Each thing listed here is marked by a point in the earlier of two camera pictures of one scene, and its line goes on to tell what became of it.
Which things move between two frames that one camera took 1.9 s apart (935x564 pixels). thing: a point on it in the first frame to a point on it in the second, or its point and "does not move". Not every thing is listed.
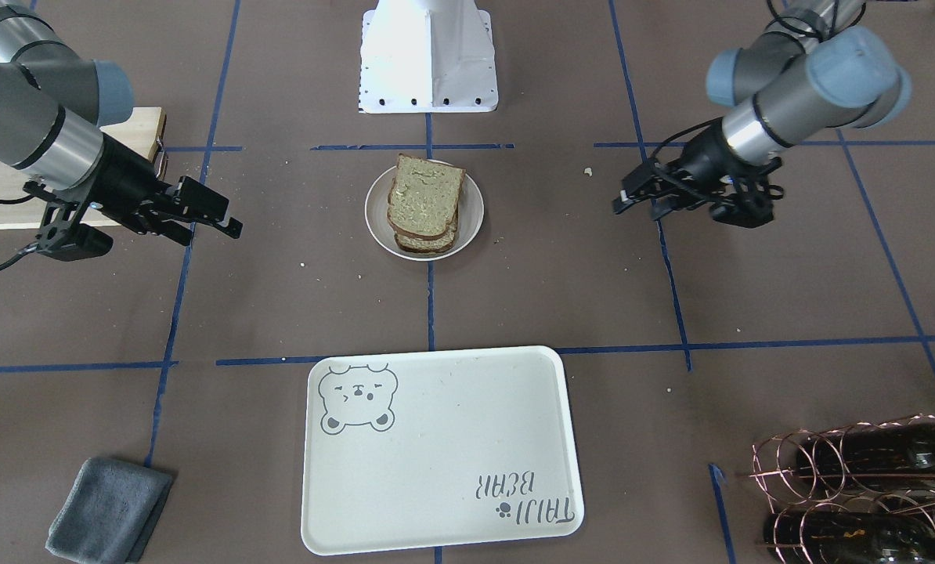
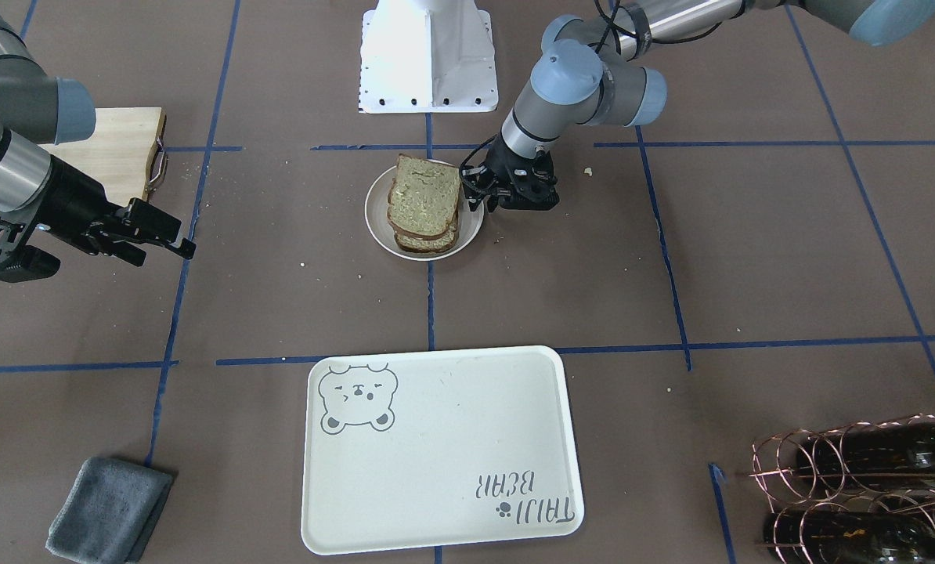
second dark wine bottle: [856, 537] does not move
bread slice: [424, 197] does not move
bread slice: [423, 245] does not move
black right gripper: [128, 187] to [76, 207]
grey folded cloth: [110, 512] does not move
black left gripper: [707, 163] to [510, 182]
